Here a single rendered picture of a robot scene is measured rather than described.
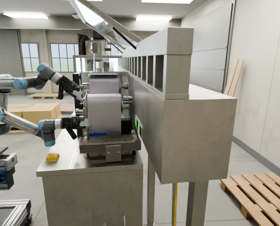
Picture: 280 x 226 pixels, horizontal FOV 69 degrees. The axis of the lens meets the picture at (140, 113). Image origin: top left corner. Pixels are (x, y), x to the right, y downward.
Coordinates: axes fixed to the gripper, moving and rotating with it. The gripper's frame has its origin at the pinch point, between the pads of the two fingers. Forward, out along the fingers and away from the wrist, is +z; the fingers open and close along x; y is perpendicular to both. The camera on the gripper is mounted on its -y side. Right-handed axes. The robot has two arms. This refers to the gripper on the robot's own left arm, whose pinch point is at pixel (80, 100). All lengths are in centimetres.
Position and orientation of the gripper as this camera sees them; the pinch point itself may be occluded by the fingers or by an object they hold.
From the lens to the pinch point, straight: 154.9
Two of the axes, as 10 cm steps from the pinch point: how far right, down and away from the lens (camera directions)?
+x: -1.5, -2.5, 9.6
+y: 6.4, -7.6, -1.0
